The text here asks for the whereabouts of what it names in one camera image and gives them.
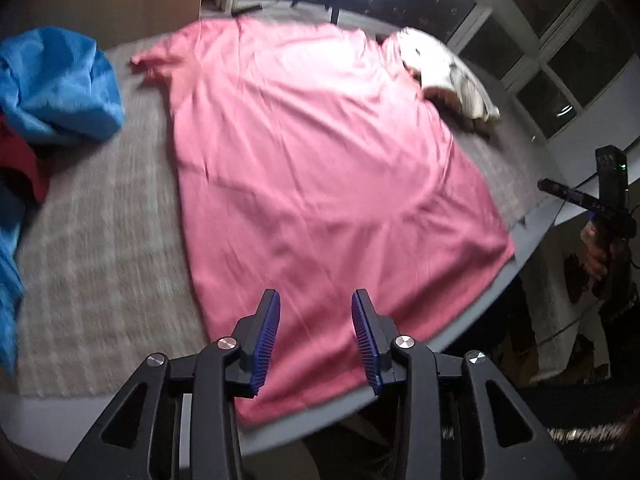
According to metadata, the white crumpled cloth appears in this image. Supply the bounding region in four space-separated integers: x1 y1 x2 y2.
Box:
382 27 501 124

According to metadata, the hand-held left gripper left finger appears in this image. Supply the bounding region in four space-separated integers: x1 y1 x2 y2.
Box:
57 288 281 480

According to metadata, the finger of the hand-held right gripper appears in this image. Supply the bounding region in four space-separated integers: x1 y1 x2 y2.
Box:
537 178 608 212

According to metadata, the white framed window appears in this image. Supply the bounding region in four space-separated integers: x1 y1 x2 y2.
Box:
442 0 628 142

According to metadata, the grey checked blanket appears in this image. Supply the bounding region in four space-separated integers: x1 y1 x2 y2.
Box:
14 15 551 402

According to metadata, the pink t-shirt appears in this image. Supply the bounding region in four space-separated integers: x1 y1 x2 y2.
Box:
130 15 517 432

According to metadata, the person's right hand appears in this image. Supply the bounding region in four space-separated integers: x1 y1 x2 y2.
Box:
580 222 609 284

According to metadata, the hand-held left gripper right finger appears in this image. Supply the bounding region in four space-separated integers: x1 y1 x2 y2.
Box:
351 288 578 480

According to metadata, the blue crumpled cloth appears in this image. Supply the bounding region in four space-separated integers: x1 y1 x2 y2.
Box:
0 26 125 147
0 180 27 377

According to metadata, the red cloth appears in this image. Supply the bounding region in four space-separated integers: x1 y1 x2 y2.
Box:
0 115 52 204

